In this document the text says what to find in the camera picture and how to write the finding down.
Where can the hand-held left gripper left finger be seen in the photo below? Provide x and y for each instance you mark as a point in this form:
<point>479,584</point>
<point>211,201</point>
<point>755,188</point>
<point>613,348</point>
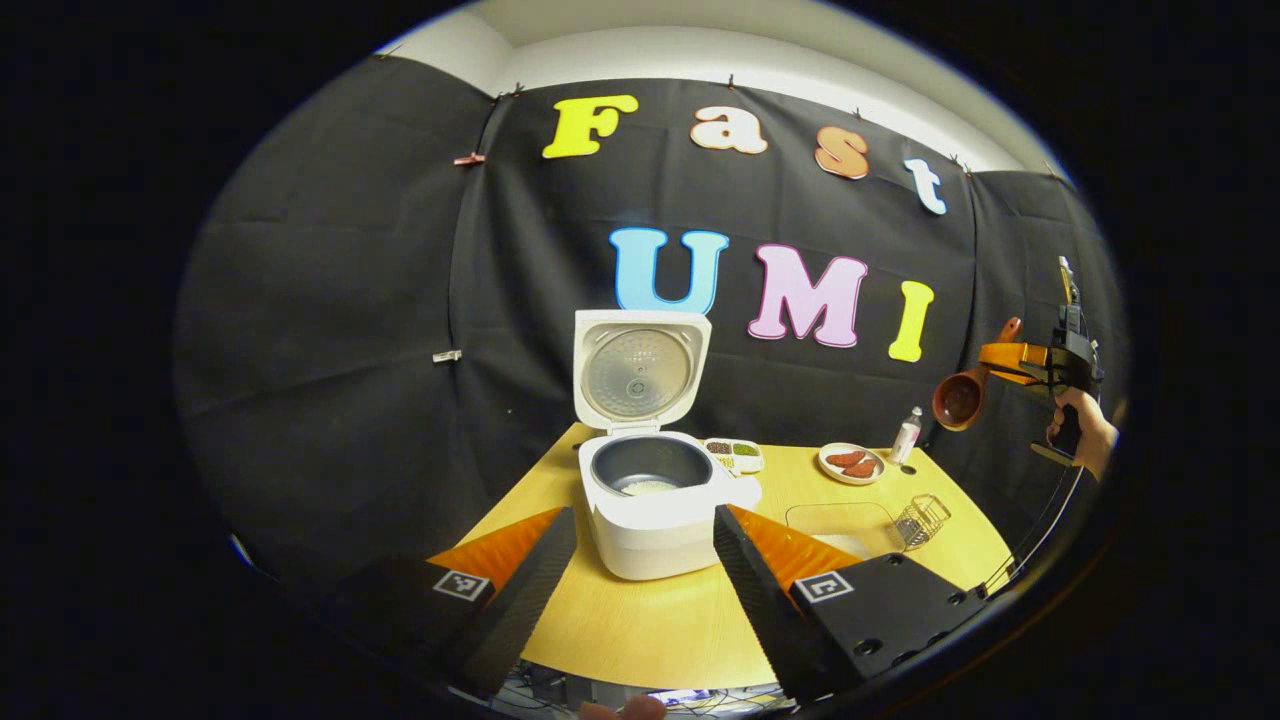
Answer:
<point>520,610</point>

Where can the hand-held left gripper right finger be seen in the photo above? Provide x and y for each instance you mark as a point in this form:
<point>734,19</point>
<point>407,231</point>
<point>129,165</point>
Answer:
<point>765,610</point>

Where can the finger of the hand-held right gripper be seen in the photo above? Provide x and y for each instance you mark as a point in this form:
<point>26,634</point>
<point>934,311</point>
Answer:
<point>1010,358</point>

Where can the brown wooden spoon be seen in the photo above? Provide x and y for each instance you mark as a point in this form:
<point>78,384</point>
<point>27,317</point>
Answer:
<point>958,400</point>

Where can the clear container of rice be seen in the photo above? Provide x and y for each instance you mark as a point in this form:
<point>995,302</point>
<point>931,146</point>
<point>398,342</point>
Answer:
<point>840,525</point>

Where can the white rice cooker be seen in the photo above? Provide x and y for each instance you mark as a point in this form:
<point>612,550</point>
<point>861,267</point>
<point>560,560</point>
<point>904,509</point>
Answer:
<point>650,530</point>

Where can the clear bottle with pink label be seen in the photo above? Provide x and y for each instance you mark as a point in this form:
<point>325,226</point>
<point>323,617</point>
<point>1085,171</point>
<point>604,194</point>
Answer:
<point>906,440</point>

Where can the white round plate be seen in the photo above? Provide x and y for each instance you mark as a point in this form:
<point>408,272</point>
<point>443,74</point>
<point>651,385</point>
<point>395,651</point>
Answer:
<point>830,470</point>

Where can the white sectioned condiment dish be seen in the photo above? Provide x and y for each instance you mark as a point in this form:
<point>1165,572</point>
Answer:
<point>735,455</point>

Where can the white clothes peg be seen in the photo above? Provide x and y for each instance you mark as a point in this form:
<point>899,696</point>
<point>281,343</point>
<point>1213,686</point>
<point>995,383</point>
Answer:
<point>447,356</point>

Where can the black backdrop cloth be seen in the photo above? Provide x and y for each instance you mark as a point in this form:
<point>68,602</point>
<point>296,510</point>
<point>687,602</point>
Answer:
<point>330,330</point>

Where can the pink clothes peg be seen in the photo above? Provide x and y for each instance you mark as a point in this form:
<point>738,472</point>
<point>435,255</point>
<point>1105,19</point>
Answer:
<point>470,159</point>

